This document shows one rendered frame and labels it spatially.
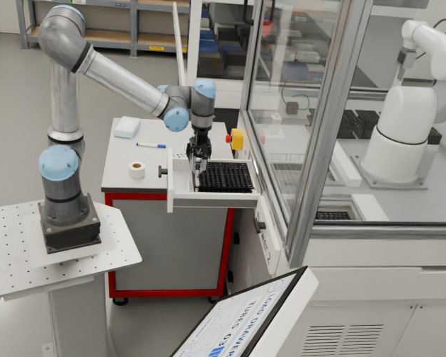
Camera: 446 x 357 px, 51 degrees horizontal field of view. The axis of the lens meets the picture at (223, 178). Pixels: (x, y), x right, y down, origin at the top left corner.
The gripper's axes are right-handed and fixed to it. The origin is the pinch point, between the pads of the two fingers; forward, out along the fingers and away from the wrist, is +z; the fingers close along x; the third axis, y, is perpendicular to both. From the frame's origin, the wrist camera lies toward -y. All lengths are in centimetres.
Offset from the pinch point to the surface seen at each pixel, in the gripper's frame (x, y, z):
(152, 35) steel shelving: -19, -419, 78
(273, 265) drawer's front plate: 21.7, 43.0, 8.1
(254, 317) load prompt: 4, 87, -21
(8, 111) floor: -136, -230, 93
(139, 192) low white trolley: -21.8, -13.1, 20.3
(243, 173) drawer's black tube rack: 19.0, -4.3, 4.3
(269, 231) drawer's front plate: 21.2, 33.7, 1.7
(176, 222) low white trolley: -5.4, -14.8, 37.6
